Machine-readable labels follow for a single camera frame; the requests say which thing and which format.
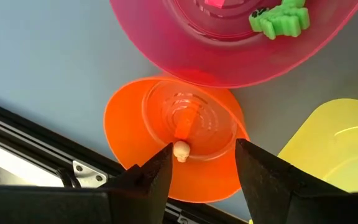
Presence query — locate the green figure toy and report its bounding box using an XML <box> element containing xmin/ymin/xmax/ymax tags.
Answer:
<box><xmin>248</xmin><ymin>0</ymin><xmax>311</xmax><ymax>40</ymax></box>

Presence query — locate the translucent yellow plastic bin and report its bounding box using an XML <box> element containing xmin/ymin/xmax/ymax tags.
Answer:
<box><xmin>277</xmin><ymin>98</ymin><xmax>358</xmax><ymax>194</ymax></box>

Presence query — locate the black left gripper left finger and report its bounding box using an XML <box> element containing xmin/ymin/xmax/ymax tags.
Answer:
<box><xmin>0</xmin><ymin>142</ymin><xmax>173</xmax><ymax>224</ymax></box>

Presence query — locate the orange plastic bowl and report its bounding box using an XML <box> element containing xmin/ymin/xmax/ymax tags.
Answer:
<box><xmin>103</xmin><ymin>76</ymin><xmax>250</xmax><ymax>203</ymax></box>

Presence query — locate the small cream skull toy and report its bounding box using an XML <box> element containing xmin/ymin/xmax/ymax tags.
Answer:
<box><xmin>173</xmin><ymin>140</ymin><xmax>191</xmax><ymax>164</ymax></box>

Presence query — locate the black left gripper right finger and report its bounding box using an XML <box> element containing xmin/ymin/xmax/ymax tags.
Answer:
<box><xmin>234</xmin><ymin>138</ymin><xmax>358</xmax><ymax>224</ymax></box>

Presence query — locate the pink plastic bowl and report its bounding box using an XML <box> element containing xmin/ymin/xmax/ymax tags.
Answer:
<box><xmin>109</xmin><ymin>0</ymin><xmax>358</xmax><ymax>90</ymax></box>

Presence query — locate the silver corner bracket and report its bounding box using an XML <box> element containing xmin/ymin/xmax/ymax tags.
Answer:
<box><xmin>72</xmin><ymin>160</ymin><xmax>108</xmax><ymax>188</ymax></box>

